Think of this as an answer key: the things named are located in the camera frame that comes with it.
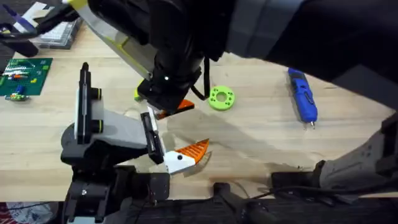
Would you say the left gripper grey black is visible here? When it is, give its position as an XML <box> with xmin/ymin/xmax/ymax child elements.
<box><xmin>60</xmin><ymin>98</ymin><xmax>210</xmax><ymax>175</ymax></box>

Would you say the orange ribbed wedge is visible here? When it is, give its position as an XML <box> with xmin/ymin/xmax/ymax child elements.
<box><xmin>154</xmin><ymin>99</ymin><xmax>196</xmax><ymax>121</ymax></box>

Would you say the yellow-green toy vegetable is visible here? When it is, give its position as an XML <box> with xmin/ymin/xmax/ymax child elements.
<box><xmin>134</xmin><ymin>79</ymin><xmax>146</xmax><ymax>102</ymax></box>

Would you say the blue electric screwdriver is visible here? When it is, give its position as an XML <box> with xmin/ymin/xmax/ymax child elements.
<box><xmin>287</xmin><ymin>67</ymin><xmax>319</xmax><ymax>129</ymax></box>

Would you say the green disc with holes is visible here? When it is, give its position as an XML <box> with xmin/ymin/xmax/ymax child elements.
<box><xmin>208</xmin><ymin>85</ymin><xmax>236</xmax><ymax>111</ymax></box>

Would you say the left wrist upright black plate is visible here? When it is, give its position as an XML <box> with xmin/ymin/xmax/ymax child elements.
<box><xmin>74</xmin><ymin>62</ymin><xmax>104</xmax><ymax>146</ymax></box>

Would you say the clear plastic parts box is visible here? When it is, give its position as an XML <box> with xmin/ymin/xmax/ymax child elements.
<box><xmin>30</xmin><ymin>17</ymin><xmax>83</xmax><ymax>50</ymax></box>

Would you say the white and blue tool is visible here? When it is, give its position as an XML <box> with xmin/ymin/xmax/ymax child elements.
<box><xmin>2</xmin><ymin>1</ymin><xmax>48</xmax><ymax>35</ymax></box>

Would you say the green board with toy blocks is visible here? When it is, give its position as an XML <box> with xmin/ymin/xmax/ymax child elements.
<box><xmin>0</xmin><ymin>57</ymin><xmax>53</xmax><ymax>102</ymax></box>

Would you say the red and white cloth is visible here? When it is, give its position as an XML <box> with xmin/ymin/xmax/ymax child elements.
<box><xmin>0</xmin><ymin>201</ymin><xmax>54</xmax><ymax>224</ymax></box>

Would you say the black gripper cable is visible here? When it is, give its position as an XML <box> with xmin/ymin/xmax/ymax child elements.
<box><xmin>189</xmin><ymin>57</ymin><xmax>213</xmax><ymax>101</ymax></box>

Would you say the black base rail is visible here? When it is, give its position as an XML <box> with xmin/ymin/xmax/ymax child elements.
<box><xmin>62</xmin><ymin>182</ymin><xmax>398</xmax><ymax>224</ymax></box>

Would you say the black base cable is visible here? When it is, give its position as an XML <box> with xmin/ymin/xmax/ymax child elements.
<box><xmin>248</xmin><ymin>179</ymin><xmax>398</xmax><ymax>200</ymax></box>

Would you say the black handled tool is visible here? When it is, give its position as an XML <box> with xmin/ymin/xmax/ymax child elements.
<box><xmin>0</xmin><ymin>4</ymin><xmax>79</xmax><ymax>58</ymax></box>

